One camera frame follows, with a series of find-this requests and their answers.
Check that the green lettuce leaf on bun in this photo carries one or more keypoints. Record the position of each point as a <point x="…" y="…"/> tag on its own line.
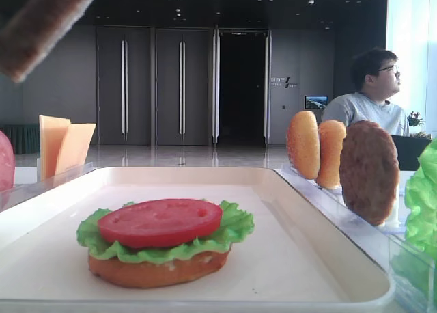
<point x="235" y="225"/>

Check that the green draped table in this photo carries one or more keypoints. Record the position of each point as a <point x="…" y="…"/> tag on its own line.
<point x="25" y="138"/>

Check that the clear acrylic rack right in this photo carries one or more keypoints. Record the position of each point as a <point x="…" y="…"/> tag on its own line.
<point x="414" y="272"/>

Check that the man in grey shirt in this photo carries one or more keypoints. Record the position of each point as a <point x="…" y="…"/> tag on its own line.
<point x="376" y="78"/>

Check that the green lettuce pile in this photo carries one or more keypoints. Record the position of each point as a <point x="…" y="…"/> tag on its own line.
<point x="420" y="198"/>

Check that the brown meat patty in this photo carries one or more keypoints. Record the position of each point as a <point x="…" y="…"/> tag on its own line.
<point x="369" y="171"/>
<point x="33" y="31"/>

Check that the orange cheese slice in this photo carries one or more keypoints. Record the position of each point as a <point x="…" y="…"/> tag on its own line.
<point x="74" y="147"/>
<point x="52" y="132"/>

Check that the red tomato slice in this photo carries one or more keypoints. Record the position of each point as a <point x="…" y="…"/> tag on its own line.
<point x="161" y="223"/>

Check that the clear acrylic rack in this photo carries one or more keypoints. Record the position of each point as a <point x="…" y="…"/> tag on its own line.
<point x="23" y="192"/>
<point x="414" y="272"/>

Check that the potted flower plant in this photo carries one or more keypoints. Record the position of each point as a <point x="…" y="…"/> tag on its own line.
<point x="416" y="124"/>

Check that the white rectangular serving tray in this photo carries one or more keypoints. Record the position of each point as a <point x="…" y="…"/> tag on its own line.
<point x="296" y="260"/>

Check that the golden bun slice middle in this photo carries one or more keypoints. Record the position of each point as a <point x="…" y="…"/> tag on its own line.
<point x="331" y="134"/>

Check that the golden bun slice rear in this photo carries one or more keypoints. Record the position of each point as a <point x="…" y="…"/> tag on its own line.
<point x="303" y="144"/>

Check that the brown meat patty front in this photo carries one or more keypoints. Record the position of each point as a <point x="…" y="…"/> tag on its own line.
<point x="369" y="171"/>

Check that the orange cheese slice front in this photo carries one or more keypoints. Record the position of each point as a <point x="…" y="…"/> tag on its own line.
<point x="74" y="147"/>

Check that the orange cheese slice rear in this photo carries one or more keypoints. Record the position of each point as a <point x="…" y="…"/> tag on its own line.
<point x="52" y="132"/>

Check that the small wall screen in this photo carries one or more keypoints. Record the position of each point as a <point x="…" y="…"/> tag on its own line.
<point x="316" y="102"/>

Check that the clear acrylic rack left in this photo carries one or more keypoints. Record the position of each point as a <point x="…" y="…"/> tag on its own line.
<point x="23" y="192"/>

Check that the pink ham slice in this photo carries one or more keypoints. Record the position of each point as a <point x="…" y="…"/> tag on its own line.
<point x="7" y="163"/>

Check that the bottom bun slice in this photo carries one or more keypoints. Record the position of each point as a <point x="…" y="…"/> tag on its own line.
<point x="151" y="275"/>

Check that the golden bun slice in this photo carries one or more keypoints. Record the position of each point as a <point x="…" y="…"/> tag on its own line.
<point x="331" y="134"/>
<point x="303" y="144"/>

